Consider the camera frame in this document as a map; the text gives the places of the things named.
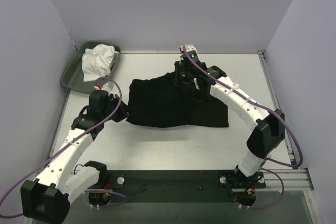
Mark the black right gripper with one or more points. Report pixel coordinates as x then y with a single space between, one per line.
182 77

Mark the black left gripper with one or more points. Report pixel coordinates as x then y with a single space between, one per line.
119 108

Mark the black t shirt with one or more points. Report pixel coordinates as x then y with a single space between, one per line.
157 102
202 109

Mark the grey plastic tray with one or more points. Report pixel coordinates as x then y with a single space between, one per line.
73 76

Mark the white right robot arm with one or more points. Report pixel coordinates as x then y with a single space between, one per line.
267 126

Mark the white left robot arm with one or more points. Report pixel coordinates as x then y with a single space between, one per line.
49 196

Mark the crumpled white t shirt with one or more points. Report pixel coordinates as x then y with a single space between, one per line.
98 62

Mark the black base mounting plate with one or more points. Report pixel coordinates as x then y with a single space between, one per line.
111 197

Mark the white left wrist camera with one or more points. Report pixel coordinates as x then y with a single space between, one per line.
108 87

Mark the aluminium front rail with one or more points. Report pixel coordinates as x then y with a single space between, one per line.
288 179

